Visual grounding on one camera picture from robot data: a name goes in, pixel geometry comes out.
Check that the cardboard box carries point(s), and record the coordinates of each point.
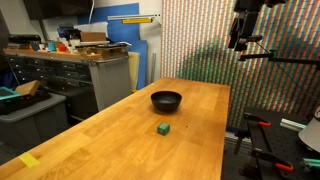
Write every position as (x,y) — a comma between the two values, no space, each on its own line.
(93,36)

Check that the yellow spirit level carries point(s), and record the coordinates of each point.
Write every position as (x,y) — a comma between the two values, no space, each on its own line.
(136,21)

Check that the black drawer cabinet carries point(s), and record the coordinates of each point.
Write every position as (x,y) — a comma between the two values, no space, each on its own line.
(56,75)

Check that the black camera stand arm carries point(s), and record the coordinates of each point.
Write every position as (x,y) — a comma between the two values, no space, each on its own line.
(283,60)

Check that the grey storage bin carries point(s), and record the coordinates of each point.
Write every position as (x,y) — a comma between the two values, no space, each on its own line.
(33,123)

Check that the beige board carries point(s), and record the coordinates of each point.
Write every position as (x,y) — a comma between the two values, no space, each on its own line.
(134,70)

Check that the multicoloured patterned backdrop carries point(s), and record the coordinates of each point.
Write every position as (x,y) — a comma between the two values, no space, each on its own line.
(206,43)

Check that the teal tray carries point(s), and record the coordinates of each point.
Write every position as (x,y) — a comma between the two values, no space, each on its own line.
(8,94)

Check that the black perforated breadboard table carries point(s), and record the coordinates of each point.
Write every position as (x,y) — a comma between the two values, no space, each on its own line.
(286,143)

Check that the black wall monitor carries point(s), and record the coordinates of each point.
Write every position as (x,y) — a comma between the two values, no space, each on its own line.
(56,8)

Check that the teal small container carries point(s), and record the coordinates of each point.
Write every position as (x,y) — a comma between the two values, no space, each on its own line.
(51,46)

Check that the aluminium bar teal edge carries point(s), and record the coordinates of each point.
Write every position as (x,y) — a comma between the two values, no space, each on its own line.
(292,124)
(311,163)

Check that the red small container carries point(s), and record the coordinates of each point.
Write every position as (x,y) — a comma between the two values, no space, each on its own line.
(61,47)

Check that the black bowl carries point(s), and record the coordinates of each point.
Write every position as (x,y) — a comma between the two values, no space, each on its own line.
(166,101)

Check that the blue board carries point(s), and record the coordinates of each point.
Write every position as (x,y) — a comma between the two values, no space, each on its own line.
(123,33)

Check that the grey pegboard cabinet side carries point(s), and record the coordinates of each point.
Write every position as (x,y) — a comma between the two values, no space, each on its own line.
(111,83)

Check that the wooden block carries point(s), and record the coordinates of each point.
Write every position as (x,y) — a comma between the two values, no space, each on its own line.
(28,88)

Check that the white metal rail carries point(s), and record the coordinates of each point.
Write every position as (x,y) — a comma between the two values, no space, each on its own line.
(133,16)

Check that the green block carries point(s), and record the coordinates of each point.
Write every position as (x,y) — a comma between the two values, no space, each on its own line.
(163,129)

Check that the wooden cabinet counter top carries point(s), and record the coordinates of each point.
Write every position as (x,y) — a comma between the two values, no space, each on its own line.
(50,55)

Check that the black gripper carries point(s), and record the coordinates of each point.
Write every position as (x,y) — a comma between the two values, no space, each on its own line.
(246,25)

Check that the black foam case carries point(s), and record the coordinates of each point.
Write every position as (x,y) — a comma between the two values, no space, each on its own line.
(30,100)

